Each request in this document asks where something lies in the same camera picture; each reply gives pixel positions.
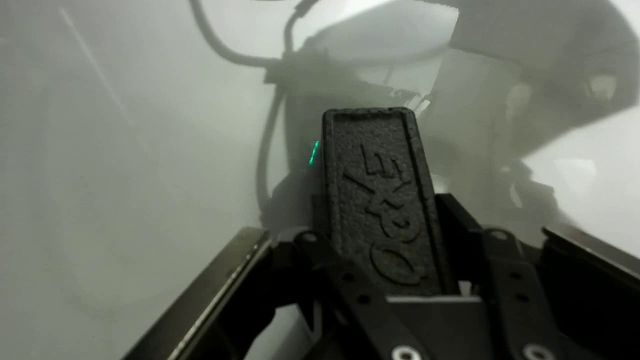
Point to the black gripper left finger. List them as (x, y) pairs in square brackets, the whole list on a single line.
[(362, 312)]

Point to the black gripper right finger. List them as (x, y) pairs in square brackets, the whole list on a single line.
[(512, 292)]

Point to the black whiteboard eraser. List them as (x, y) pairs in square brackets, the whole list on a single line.
[(382, 200)]

